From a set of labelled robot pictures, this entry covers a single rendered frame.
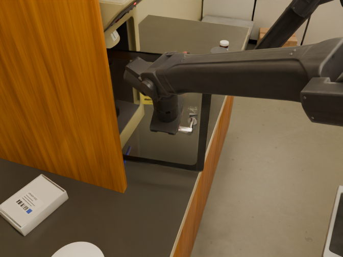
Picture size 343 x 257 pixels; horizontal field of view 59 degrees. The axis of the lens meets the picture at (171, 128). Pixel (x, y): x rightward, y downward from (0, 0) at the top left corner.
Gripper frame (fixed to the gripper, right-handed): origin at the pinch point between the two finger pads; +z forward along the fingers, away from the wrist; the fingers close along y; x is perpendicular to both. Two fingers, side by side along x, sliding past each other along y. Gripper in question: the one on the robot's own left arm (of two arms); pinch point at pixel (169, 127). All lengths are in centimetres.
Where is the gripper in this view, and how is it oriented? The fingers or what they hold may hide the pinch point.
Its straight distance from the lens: 81.4
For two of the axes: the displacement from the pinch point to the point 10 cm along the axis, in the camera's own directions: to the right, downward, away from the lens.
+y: -2.0, 9.0, -4.0
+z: 0.5, 4.1, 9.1
